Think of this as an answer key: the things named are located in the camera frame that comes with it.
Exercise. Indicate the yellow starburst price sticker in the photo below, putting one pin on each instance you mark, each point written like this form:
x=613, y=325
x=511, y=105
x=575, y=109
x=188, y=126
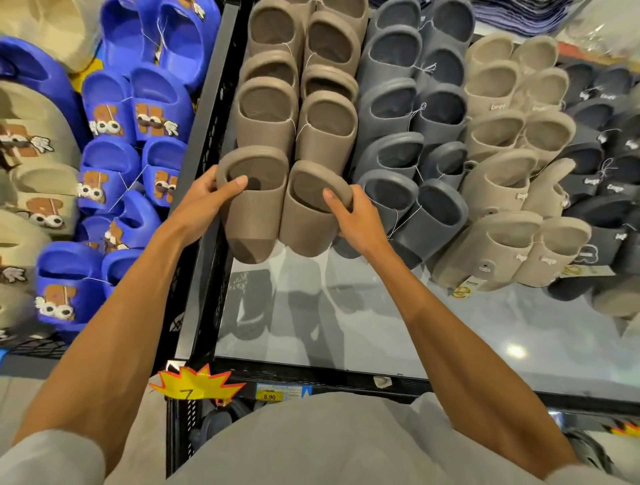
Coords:
x=195, y=385
x=627, y=429

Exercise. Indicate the display of taupe slides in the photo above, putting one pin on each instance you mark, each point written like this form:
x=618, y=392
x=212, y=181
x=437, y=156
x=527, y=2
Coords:
x=280, y=100

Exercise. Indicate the black slipper display shelf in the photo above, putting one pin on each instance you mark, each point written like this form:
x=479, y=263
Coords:
x=350, y=320

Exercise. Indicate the black basket with square holes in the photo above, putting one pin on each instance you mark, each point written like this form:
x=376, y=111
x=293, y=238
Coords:
x=220, y=424

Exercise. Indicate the black side display bin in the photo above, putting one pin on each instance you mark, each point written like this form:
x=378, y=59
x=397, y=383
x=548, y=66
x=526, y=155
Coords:
x=35, y=347

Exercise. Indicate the person's right hand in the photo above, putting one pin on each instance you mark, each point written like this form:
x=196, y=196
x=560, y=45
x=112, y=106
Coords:
x=362, y=225

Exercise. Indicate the person's right forearm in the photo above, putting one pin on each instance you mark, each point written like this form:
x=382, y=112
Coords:
x=475, y=360

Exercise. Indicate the column of beige slippers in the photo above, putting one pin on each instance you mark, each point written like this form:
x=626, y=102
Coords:
x=500, y=190

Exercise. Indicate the column of black slippers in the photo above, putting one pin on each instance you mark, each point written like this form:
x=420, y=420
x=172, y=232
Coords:
x=600, y=150

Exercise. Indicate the person's light grey shirt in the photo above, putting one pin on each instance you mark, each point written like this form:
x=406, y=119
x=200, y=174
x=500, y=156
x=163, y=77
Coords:
x=325, y=439

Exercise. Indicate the display of blue cartoon slides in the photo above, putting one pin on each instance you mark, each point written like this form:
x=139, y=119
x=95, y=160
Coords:
x=125, y=100

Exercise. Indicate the taupe rubber slipper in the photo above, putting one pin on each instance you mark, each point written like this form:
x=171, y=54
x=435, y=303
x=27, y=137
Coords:
x=252, y=225
x=305, y=225

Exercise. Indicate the person's left forearm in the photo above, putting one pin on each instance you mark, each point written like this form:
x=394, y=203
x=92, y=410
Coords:
x=110, y=340

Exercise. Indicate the column of grey slippers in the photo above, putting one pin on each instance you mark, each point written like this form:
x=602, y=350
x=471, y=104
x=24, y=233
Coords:
x=395, y=100

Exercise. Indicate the rows of beige cartoon slippers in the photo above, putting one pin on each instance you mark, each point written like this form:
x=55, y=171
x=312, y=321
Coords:
x=35, y=135

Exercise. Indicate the clear plastic wrapped goods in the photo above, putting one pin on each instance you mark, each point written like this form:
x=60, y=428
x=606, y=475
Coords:
x=605, y=25

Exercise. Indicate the stack of navy folded textiles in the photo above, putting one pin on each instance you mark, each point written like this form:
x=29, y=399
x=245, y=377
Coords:
x=525, y=15

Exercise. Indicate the person's left hand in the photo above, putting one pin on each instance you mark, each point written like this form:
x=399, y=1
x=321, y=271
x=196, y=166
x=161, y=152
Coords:
x=200, y=210

